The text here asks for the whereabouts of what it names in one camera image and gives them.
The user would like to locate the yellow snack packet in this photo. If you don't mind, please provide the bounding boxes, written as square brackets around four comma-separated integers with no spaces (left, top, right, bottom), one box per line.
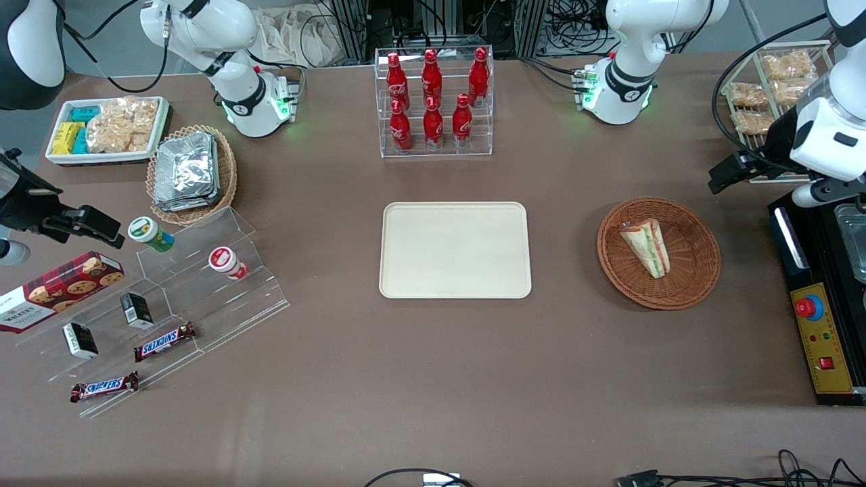
[51,122,85,156]

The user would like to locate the clear acrylic bottle rack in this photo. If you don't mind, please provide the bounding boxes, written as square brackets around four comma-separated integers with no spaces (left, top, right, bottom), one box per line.
[374,46,495,159]

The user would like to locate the black cable with white plug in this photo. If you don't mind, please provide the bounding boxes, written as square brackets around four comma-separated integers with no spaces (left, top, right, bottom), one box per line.
[364,468,474,487]

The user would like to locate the clear bag of fried snack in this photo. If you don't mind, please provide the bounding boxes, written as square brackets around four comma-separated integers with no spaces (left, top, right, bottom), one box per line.
[761,51,817,80]
[771,78,814,109]
[731,110,776,135]
[727,83,769,108]

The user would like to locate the oval wicker basket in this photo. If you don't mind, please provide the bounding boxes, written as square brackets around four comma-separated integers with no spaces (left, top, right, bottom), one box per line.
[145,124,238,227]

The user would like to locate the silver foil pack stack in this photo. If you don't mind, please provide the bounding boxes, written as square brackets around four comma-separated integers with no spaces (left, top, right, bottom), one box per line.
[153,131,222,212]

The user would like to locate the beige cloth bag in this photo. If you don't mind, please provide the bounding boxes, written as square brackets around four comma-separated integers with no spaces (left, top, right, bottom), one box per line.
[254,5,340,68]

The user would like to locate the triangular sandwich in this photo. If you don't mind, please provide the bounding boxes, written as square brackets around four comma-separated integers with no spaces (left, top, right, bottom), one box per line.
[618,218,672,279]

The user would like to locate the brown Snickers bar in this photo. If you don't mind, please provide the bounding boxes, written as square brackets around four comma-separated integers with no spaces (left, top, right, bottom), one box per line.
[133,321,198,363]
[70,371,140,404]

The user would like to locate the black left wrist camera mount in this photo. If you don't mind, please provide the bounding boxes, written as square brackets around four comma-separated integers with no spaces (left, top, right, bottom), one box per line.
[763,107,814,174]

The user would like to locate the green lidded snack cup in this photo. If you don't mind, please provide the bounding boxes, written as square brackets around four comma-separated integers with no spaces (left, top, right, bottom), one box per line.
[128,216,175,253]

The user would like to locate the small black box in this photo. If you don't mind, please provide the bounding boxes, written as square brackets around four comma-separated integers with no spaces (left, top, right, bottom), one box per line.
[62,322,99,360]
[120,292,155,330]

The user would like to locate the black control box yellow panel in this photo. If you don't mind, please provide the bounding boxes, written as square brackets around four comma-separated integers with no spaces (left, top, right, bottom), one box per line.
[768,186,866,407]

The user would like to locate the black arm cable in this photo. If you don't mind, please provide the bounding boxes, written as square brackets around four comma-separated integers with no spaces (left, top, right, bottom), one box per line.
[64,0,171,94]
[710,12,831,171]

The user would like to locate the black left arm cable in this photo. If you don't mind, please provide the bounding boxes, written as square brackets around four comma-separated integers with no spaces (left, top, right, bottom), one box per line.
[710,12,831,171]

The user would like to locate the white rectangular snack tray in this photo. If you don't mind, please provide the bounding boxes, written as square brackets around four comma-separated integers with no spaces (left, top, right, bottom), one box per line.
[45,96,171,166]

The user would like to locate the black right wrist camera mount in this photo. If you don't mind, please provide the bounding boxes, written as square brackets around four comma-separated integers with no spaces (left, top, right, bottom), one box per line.
[0,148,67,235]

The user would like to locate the clear acrylic stepped display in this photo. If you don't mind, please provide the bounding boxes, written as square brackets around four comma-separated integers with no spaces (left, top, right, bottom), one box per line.
[14,206,292,419]

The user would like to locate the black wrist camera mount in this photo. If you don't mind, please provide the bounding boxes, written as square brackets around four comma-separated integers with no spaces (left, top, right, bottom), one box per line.
[763,107,814,174]
[0,148,67,235]

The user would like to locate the brown wicker round basket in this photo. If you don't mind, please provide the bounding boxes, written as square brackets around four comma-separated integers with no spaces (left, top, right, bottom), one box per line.
[597,196,722,311]

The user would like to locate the clear bag of crackers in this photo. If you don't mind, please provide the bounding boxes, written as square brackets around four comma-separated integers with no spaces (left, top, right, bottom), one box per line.
[85,97,160,154]

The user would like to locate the red cola bottle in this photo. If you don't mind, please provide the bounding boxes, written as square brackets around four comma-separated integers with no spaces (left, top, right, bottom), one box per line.
[423,96,445,151]
[451,93,474,149]
[468,47,491,109]
[389,99,413,154]
[421,49,443,109]
[386,52,411,112]

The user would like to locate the white wire rack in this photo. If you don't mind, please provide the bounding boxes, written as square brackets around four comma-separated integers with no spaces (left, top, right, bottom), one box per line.
[719,39,837,185]

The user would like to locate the red lidded snack cup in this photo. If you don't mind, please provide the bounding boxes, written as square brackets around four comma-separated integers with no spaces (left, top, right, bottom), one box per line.
[208,246,248,281]

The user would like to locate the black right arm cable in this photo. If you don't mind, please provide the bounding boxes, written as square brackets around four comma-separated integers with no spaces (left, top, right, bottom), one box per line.
[64,0,171,94]

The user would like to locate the beige plastic serving tray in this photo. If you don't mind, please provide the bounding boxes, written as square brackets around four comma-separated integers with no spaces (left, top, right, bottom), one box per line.
[379,202,532,300]

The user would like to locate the aluminium frame with cables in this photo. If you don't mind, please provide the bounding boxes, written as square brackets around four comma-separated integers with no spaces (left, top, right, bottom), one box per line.
[330,0,613,63]

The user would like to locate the clear metal-rimmed container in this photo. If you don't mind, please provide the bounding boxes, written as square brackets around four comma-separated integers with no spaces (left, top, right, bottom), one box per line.
[834,203,866,285]

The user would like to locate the red tartan cookie box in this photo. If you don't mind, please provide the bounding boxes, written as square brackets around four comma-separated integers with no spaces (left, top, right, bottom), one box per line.
[0,251,126,334]

